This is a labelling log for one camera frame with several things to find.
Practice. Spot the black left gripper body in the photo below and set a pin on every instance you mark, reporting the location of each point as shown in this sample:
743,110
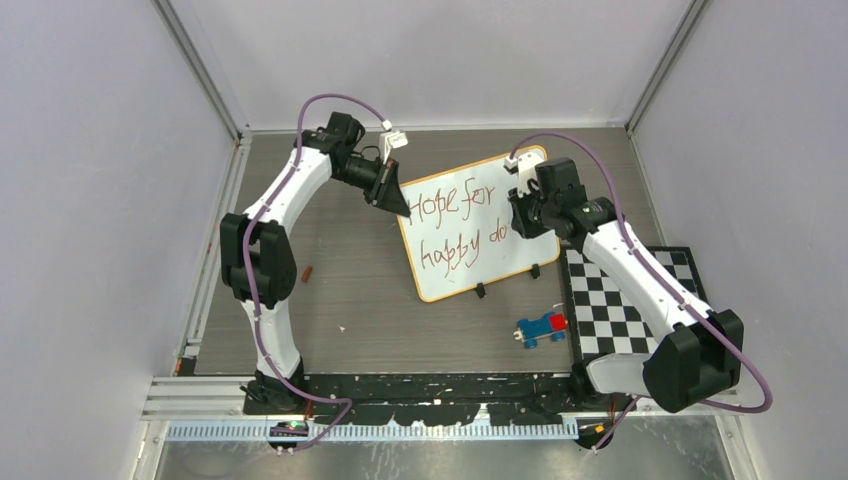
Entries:
374,192

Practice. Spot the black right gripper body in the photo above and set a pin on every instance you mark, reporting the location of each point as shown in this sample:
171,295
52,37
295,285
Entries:
530,210

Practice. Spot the yellow framed whiteboard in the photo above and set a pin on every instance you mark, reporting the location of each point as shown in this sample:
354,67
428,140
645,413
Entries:
458,234

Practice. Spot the brown marker cap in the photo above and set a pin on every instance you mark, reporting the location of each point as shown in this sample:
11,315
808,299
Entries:
306,274

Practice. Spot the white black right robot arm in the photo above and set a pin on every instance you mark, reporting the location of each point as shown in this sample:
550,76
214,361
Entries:
695,354

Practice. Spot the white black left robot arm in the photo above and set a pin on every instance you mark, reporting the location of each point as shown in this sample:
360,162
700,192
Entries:
257,260

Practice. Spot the metal whiteboard stand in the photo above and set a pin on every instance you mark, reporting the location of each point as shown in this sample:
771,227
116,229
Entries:
533,272

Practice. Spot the blue red toy car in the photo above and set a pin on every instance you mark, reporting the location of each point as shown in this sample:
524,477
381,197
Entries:
550,325

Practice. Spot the black white checkerboard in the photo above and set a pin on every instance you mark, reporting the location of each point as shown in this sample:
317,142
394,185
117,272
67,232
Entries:
601,318

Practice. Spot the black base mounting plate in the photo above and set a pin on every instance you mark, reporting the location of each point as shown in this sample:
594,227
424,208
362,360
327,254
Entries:
433,399

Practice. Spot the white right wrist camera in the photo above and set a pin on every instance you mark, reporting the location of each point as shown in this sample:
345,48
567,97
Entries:
523,166

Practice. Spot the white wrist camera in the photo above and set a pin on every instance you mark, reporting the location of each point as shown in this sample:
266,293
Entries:
523,166
390,139

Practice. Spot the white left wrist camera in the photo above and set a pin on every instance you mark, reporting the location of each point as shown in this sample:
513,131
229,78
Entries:
390,139

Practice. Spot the aluminium front frame rail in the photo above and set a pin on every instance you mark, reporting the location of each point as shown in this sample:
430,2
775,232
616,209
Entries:
211,408

